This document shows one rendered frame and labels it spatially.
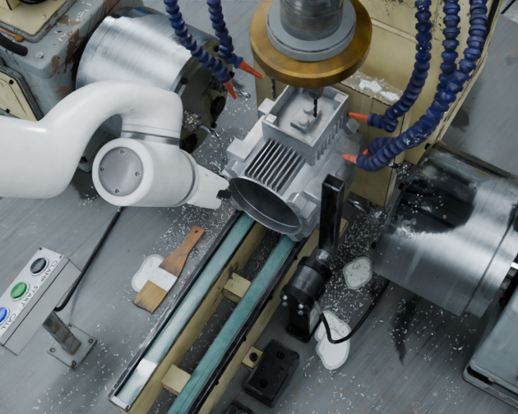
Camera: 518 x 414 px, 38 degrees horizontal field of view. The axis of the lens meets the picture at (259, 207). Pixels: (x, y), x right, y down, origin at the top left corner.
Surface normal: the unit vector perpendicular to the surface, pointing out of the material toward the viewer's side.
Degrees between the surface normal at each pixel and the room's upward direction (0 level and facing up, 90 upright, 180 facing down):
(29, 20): 0
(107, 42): 17
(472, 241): 28
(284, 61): 0
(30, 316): 64
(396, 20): 90
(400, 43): 90
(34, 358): 0
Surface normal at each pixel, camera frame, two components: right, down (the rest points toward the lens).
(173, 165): 0.95, 0.00
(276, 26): -0.04, -0.46
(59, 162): 0.75, 0.15
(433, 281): -0.51, 0.60
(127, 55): -0.19, -0.21
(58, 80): 0.85, 0.44
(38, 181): 0.54, 0.63
